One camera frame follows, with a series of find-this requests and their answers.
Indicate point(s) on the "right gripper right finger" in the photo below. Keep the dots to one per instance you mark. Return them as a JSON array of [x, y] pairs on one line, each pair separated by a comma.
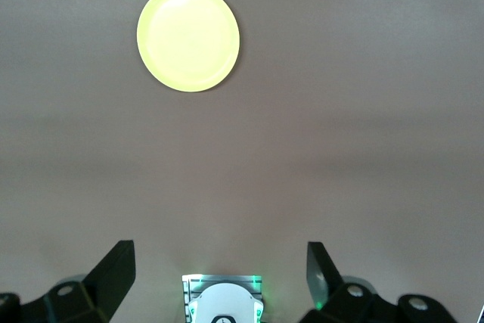
[[332, 300]]

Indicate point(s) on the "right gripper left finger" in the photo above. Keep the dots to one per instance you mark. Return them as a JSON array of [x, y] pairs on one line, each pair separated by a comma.
[[98, 292]]

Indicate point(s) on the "yellow plate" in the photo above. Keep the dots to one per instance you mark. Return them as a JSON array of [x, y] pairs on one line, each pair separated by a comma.
[[188, 37]]

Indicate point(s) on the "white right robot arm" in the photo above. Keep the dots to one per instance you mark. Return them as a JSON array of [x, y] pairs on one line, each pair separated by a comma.
[[223, 300]]

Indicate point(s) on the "brown table cover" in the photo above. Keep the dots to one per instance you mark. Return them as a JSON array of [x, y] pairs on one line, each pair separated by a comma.
[[340, 111]]

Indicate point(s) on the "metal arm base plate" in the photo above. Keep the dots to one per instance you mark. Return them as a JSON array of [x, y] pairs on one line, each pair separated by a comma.
[[187, 292]]

